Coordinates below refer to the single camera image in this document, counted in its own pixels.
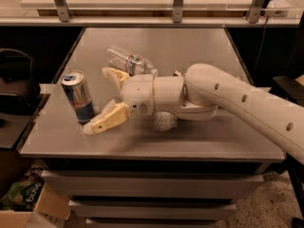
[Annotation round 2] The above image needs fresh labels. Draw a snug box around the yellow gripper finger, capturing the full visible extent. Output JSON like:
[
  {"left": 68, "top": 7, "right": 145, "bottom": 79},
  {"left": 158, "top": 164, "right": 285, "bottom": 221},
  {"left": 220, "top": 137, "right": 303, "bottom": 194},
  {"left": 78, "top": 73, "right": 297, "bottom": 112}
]
[
  {"left": 83, "top": 100, "right": 132, "bottom": 135},
  {"left": 102, "top": 66, "right": 130, "bottom": 91}
]

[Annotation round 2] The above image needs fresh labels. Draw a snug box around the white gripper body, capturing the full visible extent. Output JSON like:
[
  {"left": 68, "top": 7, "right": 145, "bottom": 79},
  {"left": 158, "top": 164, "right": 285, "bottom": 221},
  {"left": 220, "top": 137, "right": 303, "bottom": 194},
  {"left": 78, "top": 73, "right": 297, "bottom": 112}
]
[{"left": 121, "top": 74, "right": 154, "bottom": 116}]

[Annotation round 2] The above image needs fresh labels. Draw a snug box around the red bull can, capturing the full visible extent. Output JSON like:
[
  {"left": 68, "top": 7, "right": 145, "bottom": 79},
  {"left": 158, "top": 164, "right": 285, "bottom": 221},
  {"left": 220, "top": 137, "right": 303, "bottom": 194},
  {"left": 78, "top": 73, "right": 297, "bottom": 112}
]
[{"left": 60, "top": 69, "right": 95, "bottom": 124}]

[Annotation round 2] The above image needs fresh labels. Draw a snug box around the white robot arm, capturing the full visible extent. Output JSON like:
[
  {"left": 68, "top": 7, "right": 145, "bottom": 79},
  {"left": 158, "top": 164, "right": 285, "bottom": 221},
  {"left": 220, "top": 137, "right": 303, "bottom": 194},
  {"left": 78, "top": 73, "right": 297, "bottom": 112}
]
[{"left": 84, "top": 64, "right": 304, "bottom": 163}]

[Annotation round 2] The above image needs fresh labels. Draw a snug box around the clear plastic water bottle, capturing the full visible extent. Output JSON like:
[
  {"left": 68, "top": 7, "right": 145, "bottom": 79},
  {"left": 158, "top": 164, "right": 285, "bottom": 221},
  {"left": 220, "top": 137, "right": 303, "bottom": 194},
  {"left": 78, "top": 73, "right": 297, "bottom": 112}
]
[{"left": 105, "top": 45, "right": 159, "bottom": 77}]

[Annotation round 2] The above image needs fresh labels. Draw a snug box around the dark blue chip bag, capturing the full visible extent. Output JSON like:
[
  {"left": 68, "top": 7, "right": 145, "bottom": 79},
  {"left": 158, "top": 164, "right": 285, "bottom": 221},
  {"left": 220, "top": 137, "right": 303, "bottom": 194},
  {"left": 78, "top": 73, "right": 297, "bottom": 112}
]
[{"left": 173, "top": 70, "right": 183, "bottom": 77}]

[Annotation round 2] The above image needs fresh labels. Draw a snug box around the grey drawer cabinet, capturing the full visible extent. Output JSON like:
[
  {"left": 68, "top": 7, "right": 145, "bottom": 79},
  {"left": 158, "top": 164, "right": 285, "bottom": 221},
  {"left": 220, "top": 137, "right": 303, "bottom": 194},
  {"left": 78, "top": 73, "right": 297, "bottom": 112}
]
[{"left": 41, "top": 158, "right": 269, "bottom": 228}]

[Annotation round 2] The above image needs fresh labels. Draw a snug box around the black chair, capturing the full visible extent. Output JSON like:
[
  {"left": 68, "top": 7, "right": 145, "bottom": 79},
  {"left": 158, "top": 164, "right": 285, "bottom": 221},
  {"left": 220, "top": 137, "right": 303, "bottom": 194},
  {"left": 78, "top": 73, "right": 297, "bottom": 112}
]
[{"left": 0, "top": 47, "right": 41, "bottom": 116}]

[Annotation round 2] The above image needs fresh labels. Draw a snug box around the cardboard box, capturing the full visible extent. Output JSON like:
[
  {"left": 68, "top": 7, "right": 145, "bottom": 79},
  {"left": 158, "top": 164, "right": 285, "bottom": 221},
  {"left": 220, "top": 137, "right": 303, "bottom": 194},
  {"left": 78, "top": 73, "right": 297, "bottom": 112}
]
[{"left": 0, "top": 183, "right": 71, "bottom": 228}]

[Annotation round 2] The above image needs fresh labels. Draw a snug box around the green snack bag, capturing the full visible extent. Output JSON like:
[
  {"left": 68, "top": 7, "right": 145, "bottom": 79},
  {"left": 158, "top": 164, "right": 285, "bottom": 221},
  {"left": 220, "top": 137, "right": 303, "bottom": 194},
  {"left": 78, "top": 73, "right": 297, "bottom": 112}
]
[{"left": 0, "top": 165, "right": 45, "bottom": 211}]

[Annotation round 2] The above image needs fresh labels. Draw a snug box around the left metal bracket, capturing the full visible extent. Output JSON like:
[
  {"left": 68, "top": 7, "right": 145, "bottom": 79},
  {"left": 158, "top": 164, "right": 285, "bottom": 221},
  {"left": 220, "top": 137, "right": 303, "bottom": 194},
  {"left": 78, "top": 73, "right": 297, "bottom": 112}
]
[{"left": 54, "top": 0, "right": 70, "bottom": 22}]

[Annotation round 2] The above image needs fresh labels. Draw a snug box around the metal bracket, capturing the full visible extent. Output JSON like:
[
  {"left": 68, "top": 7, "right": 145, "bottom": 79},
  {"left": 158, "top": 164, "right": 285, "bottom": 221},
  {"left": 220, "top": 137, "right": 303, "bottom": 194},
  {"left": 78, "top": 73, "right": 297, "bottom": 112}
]
[
  {"left": 245, "top": 0, "right": 266, "bottom": 24},
  {"left": 54, "top": 0, "right": 70, "bottom": 22},
  {"left": 172, "top": 0, "right": 183, "bottom": 23}
]

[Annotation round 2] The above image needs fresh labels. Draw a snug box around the middle metal bracket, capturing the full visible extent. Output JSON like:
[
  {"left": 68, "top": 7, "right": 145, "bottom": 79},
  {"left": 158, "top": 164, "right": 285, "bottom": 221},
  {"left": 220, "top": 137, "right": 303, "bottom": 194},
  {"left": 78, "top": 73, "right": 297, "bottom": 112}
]
[{"left": 172, "top": 0, "right": 183, "bottom": 23}]

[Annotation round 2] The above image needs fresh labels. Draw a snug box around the right metal bracket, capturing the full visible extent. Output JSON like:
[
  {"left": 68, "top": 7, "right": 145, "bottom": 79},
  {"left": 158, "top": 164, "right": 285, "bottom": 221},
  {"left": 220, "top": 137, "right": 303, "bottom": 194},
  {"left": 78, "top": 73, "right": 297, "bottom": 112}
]
[{"left": 245, "top": 0, "right": 266, "bottom": 24}]

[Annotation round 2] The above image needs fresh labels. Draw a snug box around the black cable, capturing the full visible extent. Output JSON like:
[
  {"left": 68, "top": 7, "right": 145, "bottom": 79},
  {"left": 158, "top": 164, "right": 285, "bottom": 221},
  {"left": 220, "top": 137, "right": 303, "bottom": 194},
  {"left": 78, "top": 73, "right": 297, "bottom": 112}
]
[{"left": 251, "top": 15, "right": 270, "bottom": 78}]

